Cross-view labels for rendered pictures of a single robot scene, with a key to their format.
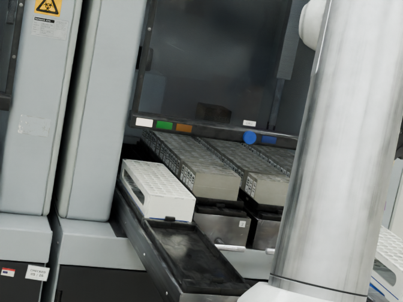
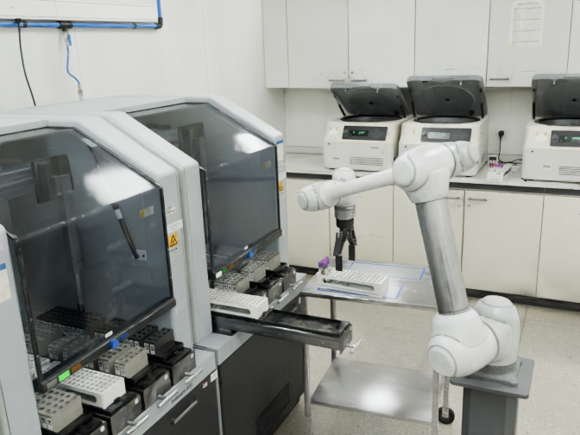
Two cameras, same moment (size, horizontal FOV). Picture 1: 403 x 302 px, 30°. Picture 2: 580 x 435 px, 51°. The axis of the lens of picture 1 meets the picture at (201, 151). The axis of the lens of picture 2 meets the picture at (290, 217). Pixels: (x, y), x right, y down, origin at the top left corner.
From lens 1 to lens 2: 164 cm
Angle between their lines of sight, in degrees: 44
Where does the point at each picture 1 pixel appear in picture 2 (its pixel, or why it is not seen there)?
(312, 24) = (312, 203)
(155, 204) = (258, 311)
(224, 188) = (245, 284)
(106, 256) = (231, 348)
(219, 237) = not seen: hidden behind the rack
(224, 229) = not seen: hidden behind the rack
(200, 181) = (238, 287)
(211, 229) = not seen: hidden behind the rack
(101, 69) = (196, 259)
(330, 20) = (434, 230)
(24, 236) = (206, 362)
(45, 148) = (186, 314)
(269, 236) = (272, 295)
